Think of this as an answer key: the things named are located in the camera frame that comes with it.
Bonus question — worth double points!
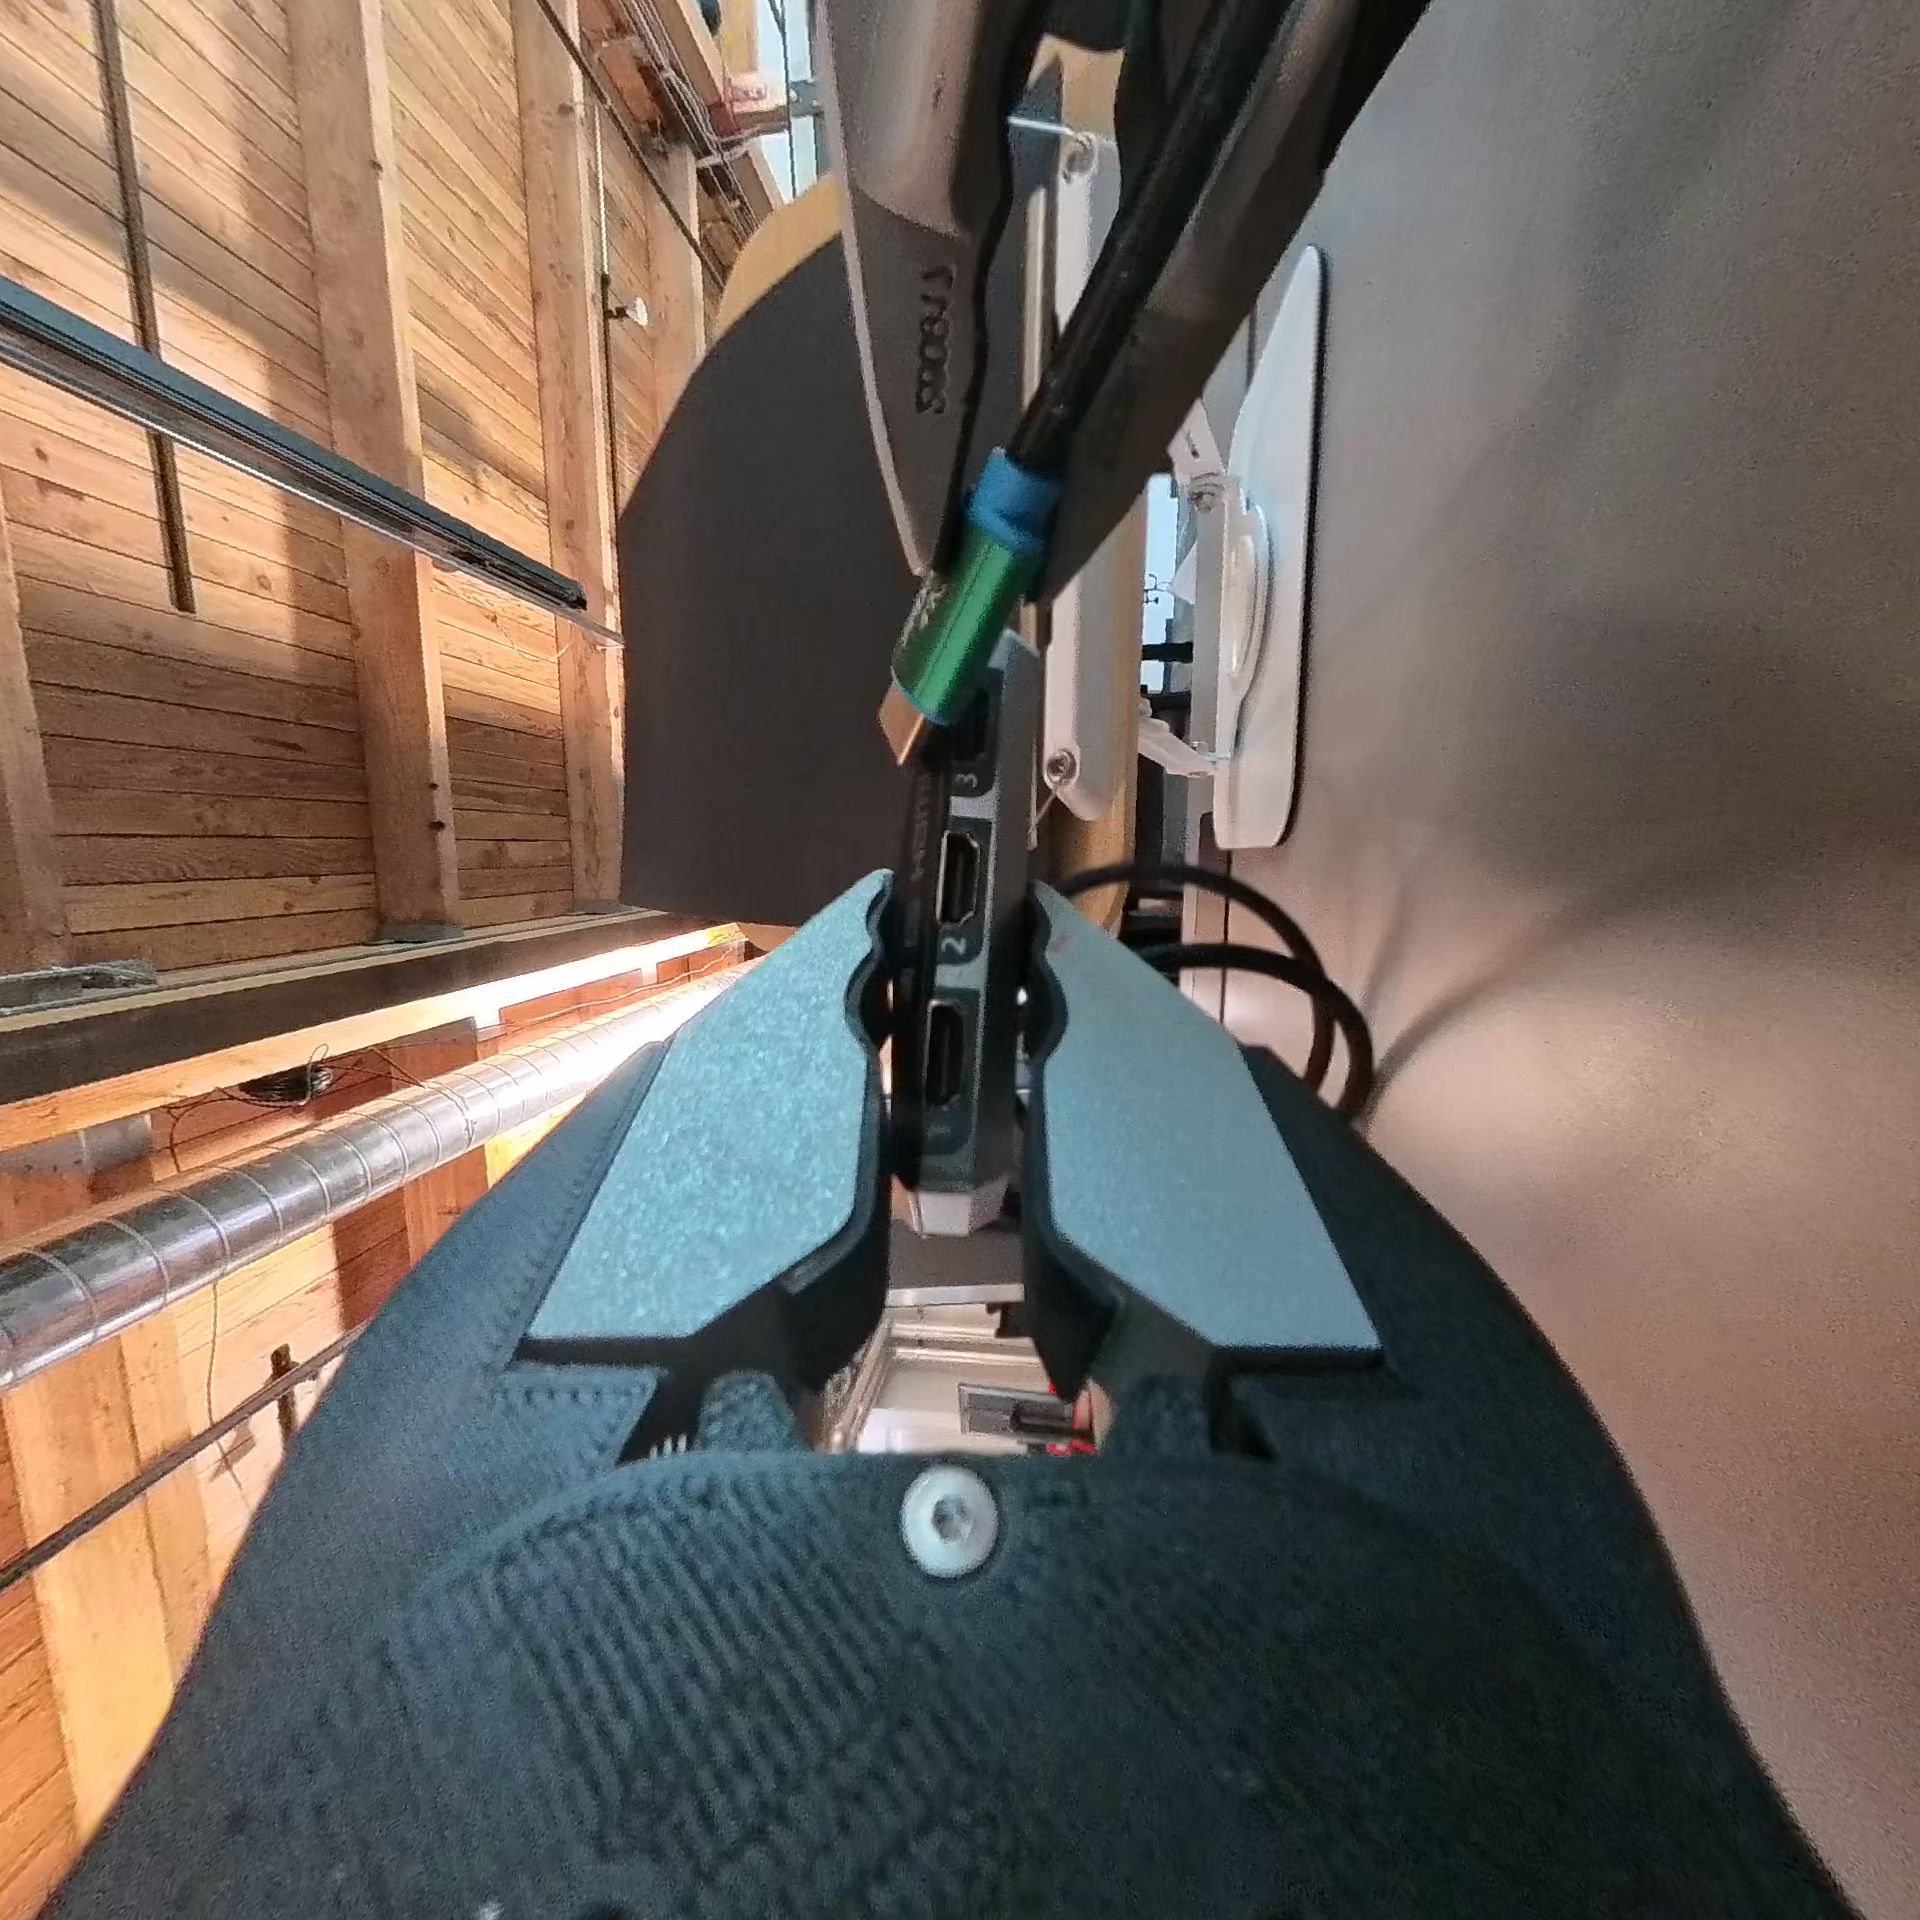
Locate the black metal ceiling rail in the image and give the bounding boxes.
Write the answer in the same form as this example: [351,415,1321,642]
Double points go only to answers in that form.
[0,273,628,649]

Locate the black display with white stand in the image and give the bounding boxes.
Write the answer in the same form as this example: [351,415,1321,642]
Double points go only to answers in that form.
[615,90,1332,966]

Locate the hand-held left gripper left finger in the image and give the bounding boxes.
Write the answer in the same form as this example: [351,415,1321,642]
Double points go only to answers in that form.
[523,874,902,1400]

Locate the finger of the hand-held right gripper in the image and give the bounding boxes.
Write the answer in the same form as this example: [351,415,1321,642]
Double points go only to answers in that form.
[1026,0,1430,605]
[816,0,1040,581]

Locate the black hdmi switch box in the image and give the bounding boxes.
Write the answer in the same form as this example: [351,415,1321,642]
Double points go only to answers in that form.
[889,630,1048,1241]

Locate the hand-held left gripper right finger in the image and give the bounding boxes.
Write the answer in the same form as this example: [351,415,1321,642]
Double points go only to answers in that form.
[1024,883,1387,1391]

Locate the black hdmi cable green plugs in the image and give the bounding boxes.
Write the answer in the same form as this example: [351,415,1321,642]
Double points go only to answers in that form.
[875,0,1251,770]

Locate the metal ventilation duct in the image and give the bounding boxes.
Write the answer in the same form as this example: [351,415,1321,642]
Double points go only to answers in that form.
[0,955,756,1400]

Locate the black braided switch cable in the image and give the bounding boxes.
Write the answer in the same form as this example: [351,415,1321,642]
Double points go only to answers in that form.
[1051,857,1379,1122]

